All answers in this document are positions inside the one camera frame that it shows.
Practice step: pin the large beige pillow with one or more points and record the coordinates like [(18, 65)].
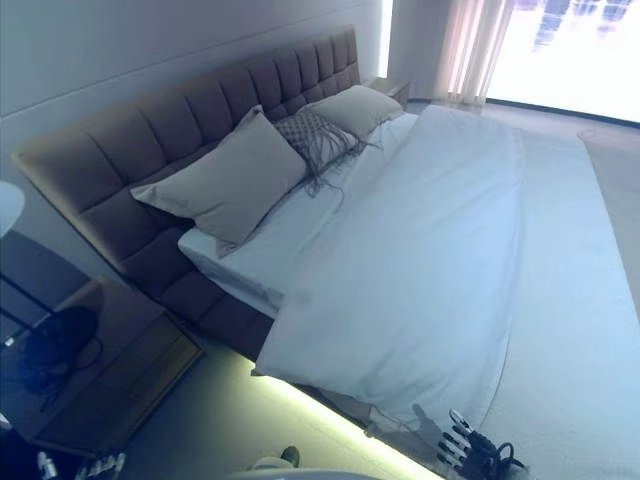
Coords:
[(225, 185)]

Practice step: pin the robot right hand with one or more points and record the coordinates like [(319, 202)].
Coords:
[(475, 447)]

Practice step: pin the brown tufted headboard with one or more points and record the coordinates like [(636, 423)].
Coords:
[(150, 135)]

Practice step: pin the small wooden nightstand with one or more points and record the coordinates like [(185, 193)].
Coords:
[(392, 89)]

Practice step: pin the white lamp shade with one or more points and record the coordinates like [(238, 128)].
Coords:
[(10, 205)]

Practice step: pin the grey fringed cushion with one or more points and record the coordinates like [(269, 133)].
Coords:
[(305, 132)]

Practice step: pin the light grey rug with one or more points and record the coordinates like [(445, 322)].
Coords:
[(622, 200)]

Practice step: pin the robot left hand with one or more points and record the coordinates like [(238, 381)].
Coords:
[(70, 470)]

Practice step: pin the brown bed frame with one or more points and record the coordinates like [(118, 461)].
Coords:
[(235, 325)]

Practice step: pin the white duvet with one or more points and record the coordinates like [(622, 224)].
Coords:
[(400, 260)]

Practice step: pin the beige bedspread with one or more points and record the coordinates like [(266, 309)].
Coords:
[(570, 300)]

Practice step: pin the pale vertical curtain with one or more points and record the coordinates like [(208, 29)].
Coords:
[(475, 50)]

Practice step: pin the small beige pillow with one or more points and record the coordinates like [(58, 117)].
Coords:
[(355, 110)]

